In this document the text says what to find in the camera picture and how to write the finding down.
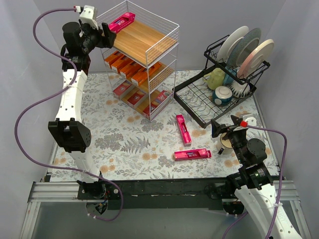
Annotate orange toothpaste box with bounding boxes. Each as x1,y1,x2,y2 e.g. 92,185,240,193
131,62,162,86
120,61,141,79
111,55,132,73
104,51,123,68

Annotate pink toothpaste box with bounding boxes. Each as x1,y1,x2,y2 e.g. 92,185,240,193
174,148,211,161
109,12,136,33
176,115,192,146

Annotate red 3D toothpaste box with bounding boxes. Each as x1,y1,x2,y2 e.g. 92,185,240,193
113,80,134,100
143,90,170,119

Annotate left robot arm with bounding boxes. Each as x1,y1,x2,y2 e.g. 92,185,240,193
48,5,116,199

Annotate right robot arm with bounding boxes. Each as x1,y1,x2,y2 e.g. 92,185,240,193
211,115,301,239

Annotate cream mug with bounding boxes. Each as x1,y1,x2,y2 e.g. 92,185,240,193
216,133,234,155

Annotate teal spotted bowl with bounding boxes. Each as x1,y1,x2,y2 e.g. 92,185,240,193
212,86,233,106

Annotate white ribbed bowl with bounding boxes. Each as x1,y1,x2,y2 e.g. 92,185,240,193
229,81,250,99

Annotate black dish rack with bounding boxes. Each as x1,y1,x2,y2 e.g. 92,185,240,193
174,35,270,128

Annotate light blue cup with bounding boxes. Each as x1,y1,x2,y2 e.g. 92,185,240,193
223,68,238,86

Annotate yellow-green mug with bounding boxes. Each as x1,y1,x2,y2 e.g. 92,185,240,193
203,68,225,90

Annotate pink and cream plate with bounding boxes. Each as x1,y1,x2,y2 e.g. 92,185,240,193
237,39,275,79

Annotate white plate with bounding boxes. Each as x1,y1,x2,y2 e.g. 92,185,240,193
216,26,249,63

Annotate grey speckled plate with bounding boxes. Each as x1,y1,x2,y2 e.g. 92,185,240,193
226,28,261,68

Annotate floral table mat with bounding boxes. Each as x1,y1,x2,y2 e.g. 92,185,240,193
49,70,280,182

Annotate white wire wooden shelf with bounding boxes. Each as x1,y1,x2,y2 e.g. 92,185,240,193
98,0,180,121

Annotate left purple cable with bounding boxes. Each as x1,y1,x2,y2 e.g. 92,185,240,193
14,5,124,222

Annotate purple cable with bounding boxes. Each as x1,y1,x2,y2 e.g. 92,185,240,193
221,124,288,239
14,5,124,222

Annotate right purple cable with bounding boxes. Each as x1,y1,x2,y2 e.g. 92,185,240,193
221,124,288,239

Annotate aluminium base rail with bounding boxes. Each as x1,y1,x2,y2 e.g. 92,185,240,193
21,180,311,239

